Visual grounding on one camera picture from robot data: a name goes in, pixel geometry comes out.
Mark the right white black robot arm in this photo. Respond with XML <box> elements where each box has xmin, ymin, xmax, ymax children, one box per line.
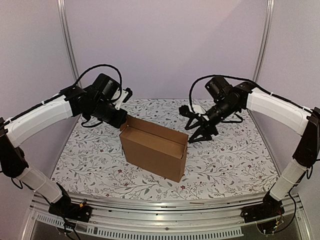
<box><xmin>179</xmin><ymin>74</ymin><xmax>320</xmax><ymax>218</ymax></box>

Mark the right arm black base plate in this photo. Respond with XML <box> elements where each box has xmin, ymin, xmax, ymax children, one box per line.
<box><xmin>240</xmin><ymin>203</ymin><xmax>285</xmax><ymax>223</ymax></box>

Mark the brown cardboard box sheet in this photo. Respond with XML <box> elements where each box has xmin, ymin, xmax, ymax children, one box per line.
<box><xmin>119</xmin><ymin>115</ymin><xmax>189</xmax><ymax>183</ymax></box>

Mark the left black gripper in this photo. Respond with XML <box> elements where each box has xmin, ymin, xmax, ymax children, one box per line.
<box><xmin>90</xmin><ymin>99</ymin><xmax>128</xmax><ymax>129</ymax></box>

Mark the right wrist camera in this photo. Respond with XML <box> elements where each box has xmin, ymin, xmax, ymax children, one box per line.
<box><xmin>178</xmin><ymin>105</ymin><xmax>206</xmax><ymax>118</ymax></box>

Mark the right aluminium frame post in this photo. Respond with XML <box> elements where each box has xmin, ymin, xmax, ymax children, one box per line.
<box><xmin>252</xmin><ymin>0</ymin><xmax>275</xmax><ymax>83</ymax></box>

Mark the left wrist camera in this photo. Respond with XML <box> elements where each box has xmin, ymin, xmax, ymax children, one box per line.
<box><xmin>111</xmin><ymin>87</ymin><xmax>133</xmax><ymax>110</ymax></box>

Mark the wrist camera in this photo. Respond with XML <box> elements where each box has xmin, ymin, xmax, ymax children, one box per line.
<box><xmin>111</xmin><ymin>87</ymin><xmax>133</xmax><ymax>110</ymax></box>
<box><xmin>178</xmin><ymin>105</ymin><xmax>206</xmax><ymax>118</ymax></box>

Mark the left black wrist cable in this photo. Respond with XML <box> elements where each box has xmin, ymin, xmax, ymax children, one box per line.
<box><xmin>73</xmin><ymin>64</ymin><xmax>123</xmax><ymax>93</ymax></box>

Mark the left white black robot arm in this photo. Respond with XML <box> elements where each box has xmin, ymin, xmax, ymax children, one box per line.
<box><xmin>0</xmin><ymin>73</ymin><xmax>133</xmax><ymax>217</ymax></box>

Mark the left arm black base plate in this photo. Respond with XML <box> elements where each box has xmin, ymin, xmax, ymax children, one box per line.
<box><xmin>48</xmin><ymin>202</ymin><xmax>93</xmax><ymax>223</ymax></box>

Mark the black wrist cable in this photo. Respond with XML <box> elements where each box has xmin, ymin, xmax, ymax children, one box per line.
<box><xmin>187</xmin><ymin>74</ymin><xmax>258</xmax><ymax>113</ymax></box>
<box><xmin>73</xmin><ymin>64</ymin><xmax>123</xmax><ymax>93</ymax></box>

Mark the aluminium front rail base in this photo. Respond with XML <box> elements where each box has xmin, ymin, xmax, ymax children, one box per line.
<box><xmin>21</xmin><ymin>193</ymin><xmax>313</xmax><ymax>240</ymax></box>

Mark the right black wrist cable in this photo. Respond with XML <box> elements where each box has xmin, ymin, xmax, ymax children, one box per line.
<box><xmin>187</xmin><ymin>74</ymin><xmax>258</xmax><ymax>113</ymax></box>

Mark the aluminium frame post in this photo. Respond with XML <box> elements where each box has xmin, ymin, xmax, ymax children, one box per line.
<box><xmin>56</xmin><ymin>0</ymin><xmax>79</xmax><ymax>81</ymax></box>
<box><xmin>252</xmin><ymin>0</ymin><xmax>275</xmax><ymax>83</ymax></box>

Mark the left aluminium frame post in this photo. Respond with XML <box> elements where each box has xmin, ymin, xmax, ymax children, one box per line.
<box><xmin>56</xmin><ymin>0</ymin><xmax>79</xmax><ymax>81</ymax></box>

